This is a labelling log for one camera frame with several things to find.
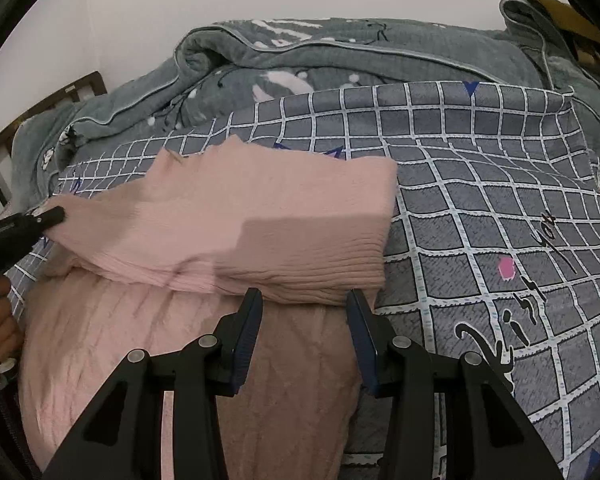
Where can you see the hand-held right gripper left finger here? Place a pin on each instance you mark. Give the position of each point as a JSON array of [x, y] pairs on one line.
[[244, 330]]

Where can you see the pink knit sweater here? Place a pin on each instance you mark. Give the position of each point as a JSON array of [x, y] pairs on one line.
[[230, 240]]

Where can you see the grey checked bedsheet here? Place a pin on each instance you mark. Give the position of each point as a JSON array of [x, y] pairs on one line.
[[480, 210]]

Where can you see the dark wooden headboard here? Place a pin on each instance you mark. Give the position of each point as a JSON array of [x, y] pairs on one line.
[[87, 85]]

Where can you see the grey-green printed quilt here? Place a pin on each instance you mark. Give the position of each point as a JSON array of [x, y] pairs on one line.
[[340, 55]]

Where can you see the brown clothing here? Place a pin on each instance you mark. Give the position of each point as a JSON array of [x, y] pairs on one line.
[[570, 25]]

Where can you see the person's left hand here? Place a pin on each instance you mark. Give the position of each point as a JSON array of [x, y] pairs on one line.
[[2, 330]]

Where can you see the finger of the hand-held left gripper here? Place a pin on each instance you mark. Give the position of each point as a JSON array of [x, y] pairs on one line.
[[47, 217]]

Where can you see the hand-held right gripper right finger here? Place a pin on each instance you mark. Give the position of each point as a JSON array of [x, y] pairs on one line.
[[362, 330]]

